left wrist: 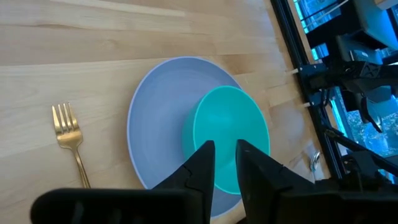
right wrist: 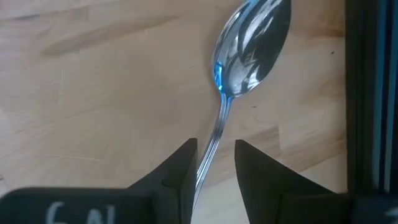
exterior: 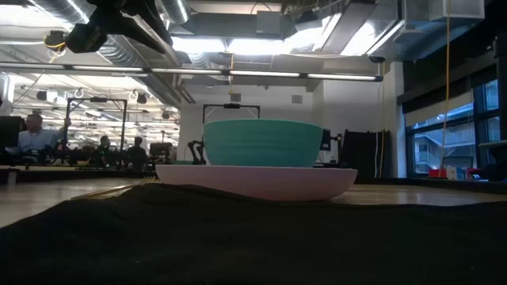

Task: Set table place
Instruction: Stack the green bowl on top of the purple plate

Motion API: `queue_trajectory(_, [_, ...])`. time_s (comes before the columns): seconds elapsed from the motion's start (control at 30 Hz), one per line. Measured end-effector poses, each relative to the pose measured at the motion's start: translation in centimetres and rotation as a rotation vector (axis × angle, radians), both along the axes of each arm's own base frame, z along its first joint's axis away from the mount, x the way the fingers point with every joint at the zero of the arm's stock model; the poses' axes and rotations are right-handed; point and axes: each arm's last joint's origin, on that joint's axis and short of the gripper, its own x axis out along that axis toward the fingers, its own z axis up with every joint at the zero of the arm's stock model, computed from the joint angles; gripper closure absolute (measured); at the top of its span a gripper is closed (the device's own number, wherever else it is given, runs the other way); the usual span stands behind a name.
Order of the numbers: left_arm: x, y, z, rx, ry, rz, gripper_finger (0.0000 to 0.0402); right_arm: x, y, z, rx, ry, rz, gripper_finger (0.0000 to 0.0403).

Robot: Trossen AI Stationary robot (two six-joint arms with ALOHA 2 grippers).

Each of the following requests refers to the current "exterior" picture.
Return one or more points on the white box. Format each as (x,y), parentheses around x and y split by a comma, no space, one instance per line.
(452,173)

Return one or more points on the black monitor on stand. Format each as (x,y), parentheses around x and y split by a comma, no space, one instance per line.
(326,139)

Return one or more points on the red box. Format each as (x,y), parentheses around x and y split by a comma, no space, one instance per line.
(437,173)

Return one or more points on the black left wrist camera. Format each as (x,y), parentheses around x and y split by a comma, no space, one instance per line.
(85,39)

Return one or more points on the white plate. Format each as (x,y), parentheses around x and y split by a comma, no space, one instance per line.
(257,182)

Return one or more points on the small black background robot arm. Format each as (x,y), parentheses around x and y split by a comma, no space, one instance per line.
(197,152)

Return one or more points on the teal bowl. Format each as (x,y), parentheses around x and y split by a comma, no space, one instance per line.
(262,143)

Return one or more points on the dark cloth placemat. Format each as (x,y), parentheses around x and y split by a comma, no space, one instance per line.
(253,241)

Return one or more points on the dark background workbench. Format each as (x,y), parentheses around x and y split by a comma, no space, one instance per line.
(55,174)

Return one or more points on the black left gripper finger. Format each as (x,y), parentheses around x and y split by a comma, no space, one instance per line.
(158,21)
(134,33)

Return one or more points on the long ceiling light bar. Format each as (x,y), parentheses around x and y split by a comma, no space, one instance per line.
(190,71)

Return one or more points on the black upright panel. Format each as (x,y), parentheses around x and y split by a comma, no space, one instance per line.
(364,152)

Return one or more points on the person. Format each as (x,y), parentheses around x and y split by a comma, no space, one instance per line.
(35,140)
(103,150)
(137,156)

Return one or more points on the round silver ventilation duct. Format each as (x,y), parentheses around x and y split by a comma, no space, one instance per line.
(175,10)

